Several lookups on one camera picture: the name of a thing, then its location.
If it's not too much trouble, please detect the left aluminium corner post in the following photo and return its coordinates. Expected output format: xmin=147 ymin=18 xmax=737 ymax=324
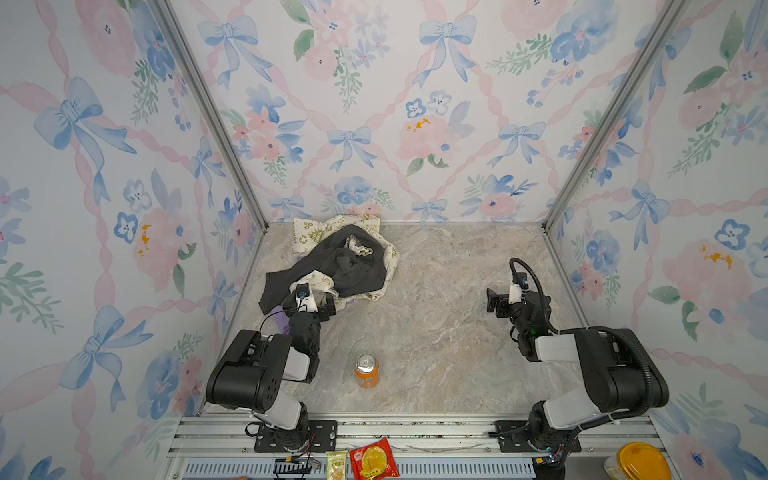
xmin=148 ymin=0 xmax=268 ymax=234

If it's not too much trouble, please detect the dark grey denim garment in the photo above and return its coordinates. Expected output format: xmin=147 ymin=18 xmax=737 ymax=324
xmin=259 ymin=225 xmax=387 ymax=314

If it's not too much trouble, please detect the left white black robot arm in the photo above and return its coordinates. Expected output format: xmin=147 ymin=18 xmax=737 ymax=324
xmin=206 ymin=293 xmax=338 ymax=455

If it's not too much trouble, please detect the right aluminium corner post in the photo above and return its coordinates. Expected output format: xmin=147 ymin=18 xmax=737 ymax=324
xmin=542 ymin=0 xmax=688 ymax=234

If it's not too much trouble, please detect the orange drink can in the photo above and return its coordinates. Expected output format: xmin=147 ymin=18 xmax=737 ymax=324
xmin=355 ymin=354 xmax=380 ymax=389

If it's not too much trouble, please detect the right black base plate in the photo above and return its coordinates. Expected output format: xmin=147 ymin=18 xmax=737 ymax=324
xmin=487 ymin=420 xmax=582 ymax=455

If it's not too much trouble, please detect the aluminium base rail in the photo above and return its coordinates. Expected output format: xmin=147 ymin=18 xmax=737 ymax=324
xmin=157 ymin=410 xmax=666 ymax=479

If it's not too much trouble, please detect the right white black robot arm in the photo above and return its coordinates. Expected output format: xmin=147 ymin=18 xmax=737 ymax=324
xmin=486 ymin=288 xmax=669 ymax=464

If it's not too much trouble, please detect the purple fleece cloth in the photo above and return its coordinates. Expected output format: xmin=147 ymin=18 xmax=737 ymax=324
xmin=272 ymin=310 xmax=290 ymax=334

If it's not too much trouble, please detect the small green snack packet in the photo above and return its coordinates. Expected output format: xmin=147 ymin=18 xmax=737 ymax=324
xmin=326 ymin=451 xmax=348 ymax=480

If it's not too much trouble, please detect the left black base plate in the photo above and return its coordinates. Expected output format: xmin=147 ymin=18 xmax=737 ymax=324
xmin=249 ymin=420 xmax=338 ymax=454

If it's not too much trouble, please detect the aluminium corner post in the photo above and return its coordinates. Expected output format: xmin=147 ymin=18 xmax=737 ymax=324
xmin=148 ymin=0 xmax=268 ymax=234
xmin=542 ymin=0 xmax=688 ymax=234

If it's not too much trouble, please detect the yellow lidded container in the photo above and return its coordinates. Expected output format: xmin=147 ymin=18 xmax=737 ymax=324
xmin=603 ymin=442 xmax=672 ymax=480

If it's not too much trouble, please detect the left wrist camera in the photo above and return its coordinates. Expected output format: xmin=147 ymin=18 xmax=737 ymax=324
xmin=294 ymin=283 xmax=313 ymax=309

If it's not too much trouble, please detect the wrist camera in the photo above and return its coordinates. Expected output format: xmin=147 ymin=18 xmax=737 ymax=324
xmin=294 ymin=283 xmax=313 ymax=309
xmin=508 ymin=272 xmax=529 ymax=304

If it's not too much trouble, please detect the right black corrugated cable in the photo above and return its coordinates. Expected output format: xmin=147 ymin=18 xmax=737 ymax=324
xmin=508 ymin=257 xmax=656 ymax=421

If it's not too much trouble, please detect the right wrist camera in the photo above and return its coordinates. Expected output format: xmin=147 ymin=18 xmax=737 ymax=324
xmin=508 ymin=272 xmax=529 ymax=304

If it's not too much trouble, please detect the red snack packet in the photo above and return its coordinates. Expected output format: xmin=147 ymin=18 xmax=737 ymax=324
xmin=349 ymin=438 xmax=400 ymax=480

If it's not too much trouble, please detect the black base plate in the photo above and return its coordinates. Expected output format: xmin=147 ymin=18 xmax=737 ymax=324
xmin=487 ymin=420 xmax=582 ymax=455
xmin=249 ymin=420 xmax=338 ymax=454

